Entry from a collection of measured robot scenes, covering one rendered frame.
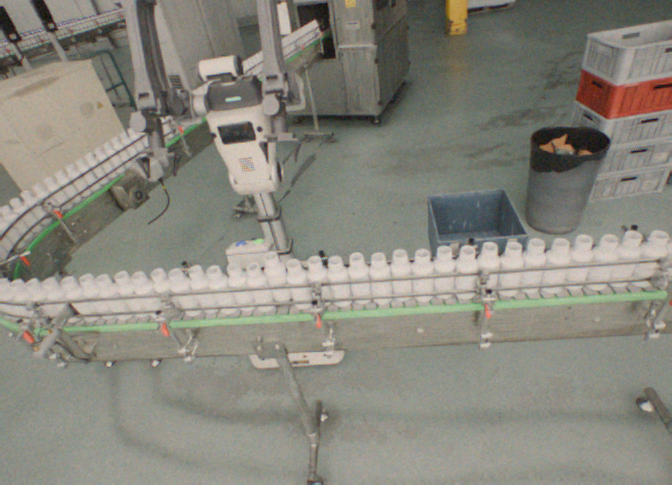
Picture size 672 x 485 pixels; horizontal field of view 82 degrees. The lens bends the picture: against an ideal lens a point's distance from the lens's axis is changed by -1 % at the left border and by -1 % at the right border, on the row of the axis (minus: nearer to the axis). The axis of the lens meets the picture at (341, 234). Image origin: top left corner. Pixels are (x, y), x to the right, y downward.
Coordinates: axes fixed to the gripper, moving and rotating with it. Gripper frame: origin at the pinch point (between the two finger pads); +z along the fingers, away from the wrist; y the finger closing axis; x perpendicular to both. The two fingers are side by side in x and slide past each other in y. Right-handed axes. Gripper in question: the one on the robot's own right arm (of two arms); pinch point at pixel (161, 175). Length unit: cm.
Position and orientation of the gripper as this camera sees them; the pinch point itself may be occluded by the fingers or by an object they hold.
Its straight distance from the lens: 156.3
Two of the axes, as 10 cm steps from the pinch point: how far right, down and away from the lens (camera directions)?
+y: 10.0, -0.8, -0.3
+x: 0.2, -1.7, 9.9
